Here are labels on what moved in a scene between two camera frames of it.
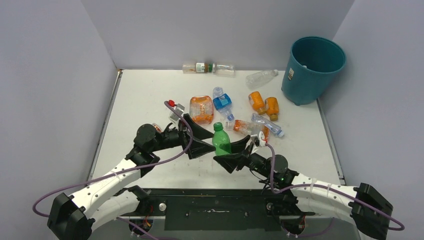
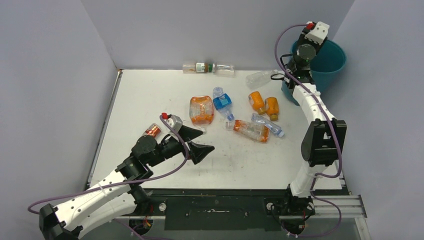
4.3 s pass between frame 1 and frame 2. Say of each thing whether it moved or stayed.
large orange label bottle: stayed
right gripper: moved
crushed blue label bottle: stayed
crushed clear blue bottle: stayed
